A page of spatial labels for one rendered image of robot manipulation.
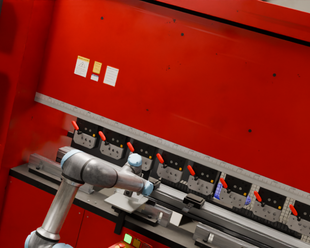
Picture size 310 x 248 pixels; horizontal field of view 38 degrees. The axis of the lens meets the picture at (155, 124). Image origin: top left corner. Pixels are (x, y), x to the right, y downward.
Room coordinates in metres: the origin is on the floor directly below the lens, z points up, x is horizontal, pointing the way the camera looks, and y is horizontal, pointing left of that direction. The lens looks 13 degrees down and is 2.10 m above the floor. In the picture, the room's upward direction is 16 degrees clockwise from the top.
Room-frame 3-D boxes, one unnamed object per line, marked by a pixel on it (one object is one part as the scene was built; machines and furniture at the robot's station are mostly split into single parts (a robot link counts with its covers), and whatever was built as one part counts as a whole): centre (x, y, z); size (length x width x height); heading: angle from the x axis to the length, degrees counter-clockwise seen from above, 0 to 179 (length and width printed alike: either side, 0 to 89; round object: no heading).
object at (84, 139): (2.82, 0.40, 1.26); 0.15 x 0.09 x 0.17; 72
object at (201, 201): (2.74, -0.36, 1.01); 0.26 x 0.12 x 0.05; 162
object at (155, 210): (2.68, -0.06, 0.92); 0.39 x 0.06 x 0.10; 72
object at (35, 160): (2.87, 0.52, 0.92); 0.50 x 0.06 x 0.10; 72
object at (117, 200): (2.55, 0.04, 1.00); 0.26 x 0.18 x 0.01; 162
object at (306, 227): (2.38, -0.93, 1.26); 0.15 x 0.09 x 0.17; 72
